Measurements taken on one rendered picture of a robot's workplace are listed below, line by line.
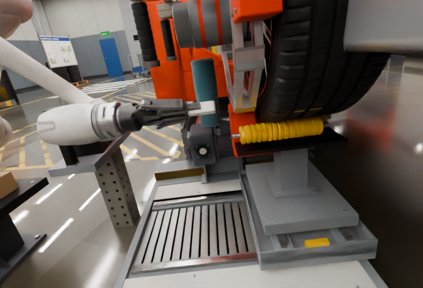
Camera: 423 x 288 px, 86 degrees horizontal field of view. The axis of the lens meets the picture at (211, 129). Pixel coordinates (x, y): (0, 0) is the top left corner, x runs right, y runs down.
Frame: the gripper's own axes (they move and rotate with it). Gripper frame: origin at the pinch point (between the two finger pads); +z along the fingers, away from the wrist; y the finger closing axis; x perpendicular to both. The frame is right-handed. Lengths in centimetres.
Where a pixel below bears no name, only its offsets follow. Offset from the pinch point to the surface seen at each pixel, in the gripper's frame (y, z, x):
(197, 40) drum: 0.0, 0.7, 23.4
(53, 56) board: -507, -537, 580
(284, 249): -31, 19, -35
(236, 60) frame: 11.6, 9.4, 3.9
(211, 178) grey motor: -78, -4, 0
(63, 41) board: -523, -529, 669
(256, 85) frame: 2.1, 14.4, 3.5
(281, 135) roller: -14.0, 21.8, -4.4
